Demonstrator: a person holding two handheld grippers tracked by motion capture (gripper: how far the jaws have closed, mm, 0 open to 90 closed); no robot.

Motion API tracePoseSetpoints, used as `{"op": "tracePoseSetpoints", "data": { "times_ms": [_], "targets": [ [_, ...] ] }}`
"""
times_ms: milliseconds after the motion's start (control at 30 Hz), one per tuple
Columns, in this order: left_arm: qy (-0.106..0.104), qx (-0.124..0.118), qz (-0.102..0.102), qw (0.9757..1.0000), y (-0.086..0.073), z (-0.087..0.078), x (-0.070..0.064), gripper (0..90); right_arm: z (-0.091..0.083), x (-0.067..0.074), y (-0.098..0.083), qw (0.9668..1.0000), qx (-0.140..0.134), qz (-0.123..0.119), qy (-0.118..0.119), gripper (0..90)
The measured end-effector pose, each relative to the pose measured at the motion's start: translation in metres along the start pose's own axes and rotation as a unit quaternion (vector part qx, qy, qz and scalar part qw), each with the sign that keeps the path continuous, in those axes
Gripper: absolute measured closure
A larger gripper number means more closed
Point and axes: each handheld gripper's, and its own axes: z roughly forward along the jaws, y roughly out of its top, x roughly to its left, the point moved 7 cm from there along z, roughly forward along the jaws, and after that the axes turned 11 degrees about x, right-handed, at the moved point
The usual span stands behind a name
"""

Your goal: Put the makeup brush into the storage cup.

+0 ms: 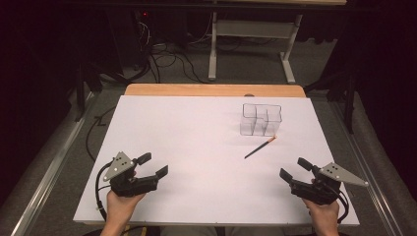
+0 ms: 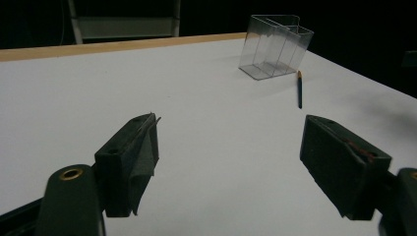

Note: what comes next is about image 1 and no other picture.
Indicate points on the person's left hand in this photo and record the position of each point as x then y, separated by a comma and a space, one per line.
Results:
121, 205

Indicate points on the black pencil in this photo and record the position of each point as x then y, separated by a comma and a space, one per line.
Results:
260, 147

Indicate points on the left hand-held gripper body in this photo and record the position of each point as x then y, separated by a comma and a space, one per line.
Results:
131, 185

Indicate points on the white board sheet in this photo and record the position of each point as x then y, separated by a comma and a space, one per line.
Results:
203, 157

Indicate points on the aluminium rail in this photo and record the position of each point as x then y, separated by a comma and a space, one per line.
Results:
49, 170
370, 170

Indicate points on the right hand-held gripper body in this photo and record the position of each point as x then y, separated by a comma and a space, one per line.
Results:
316, 191

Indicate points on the black computer tower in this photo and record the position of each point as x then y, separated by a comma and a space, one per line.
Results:
126, 39

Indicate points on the white metal desk frame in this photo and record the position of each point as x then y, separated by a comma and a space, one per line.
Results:
252, 29

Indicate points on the person's right hand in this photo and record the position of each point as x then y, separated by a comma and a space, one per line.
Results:
324, 213

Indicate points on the clear plastic compartment organizer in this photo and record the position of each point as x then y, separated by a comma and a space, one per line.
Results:
261, 119

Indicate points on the black stand legs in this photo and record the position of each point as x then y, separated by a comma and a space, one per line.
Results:
350, 98
81, 91

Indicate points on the wooden table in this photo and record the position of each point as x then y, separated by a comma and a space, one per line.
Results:
213, 90

